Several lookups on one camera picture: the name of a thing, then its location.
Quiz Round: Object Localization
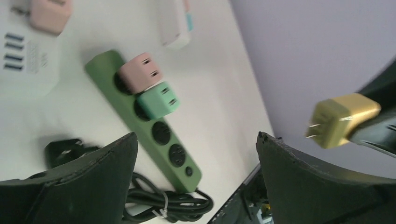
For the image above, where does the teal plug adapter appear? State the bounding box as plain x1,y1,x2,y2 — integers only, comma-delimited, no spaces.
186,13,194,32

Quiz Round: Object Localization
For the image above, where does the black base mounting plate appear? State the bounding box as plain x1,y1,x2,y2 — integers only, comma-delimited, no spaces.
208,164,274,224

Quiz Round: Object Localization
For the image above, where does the white power strip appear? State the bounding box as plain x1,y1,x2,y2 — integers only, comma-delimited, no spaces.
0,0,61,100
157,0,192,50

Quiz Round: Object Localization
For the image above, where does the yellow plug adapter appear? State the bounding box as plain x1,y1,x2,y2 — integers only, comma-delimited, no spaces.
305,93,381,149

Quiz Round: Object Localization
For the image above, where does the green power strip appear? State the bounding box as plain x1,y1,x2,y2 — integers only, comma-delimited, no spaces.
85,50,202,193

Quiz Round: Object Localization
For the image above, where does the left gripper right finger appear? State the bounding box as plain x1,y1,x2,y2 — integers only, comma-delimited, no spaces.
256,132,396,224

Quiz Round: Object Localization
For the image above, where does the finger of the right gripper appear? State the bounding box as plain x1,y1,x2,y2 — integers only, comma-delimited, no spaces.
349,60,396,157

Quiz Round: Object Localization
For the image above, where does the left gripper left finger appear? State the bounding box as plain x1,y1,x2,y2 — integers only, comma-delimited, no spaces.
0,133,138,224

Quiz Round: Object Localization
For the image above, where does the pink plug adapter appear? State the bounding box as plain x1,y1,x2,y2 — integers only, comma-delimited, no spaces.
29,0,73,36
118,52,163,94

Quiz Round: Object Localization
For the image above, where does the black coiled power cord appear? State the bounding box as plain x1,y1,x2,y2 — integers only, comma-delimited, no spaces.
43,138,215,224

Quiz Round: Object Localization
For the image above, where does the green plug adapter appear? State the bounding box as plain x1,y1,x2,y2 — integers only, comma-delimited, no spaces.
137,82,181,119

